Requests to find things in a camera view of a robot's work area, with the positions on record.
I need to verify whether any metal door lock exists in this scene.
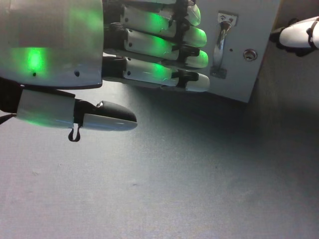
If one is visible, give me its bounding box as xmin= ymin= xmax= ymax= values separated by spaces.
xmin=243 ymin=48 xmax=258 ymax=62

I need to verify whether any grey table cloth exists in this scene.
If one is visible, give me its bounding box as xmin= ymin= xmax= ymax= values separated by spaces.
xmin=0 ymin=79 xmax=319 ymax=239

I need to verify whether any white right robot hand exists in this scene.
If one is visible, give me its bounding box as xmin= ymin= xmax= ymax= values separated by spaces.
xmin=269 ymin=16 xmax=319 ymax=57

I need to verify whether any chrome door handle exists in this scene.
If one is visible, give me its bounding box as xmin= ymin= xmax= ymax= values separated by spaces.
xmin=210 ymin=10 xmax=239 ymax=80

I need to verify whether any grey cabinet door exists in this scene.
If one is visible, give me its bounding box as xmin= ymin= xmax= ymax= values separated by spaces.
xmin=198 ymin=0 xmax=287 ymax=104

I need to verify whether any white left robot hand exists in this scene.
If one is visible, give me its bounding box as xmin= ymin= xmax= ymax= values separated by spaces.
xmin=0 ymin=0 xmax=210 ymax=142

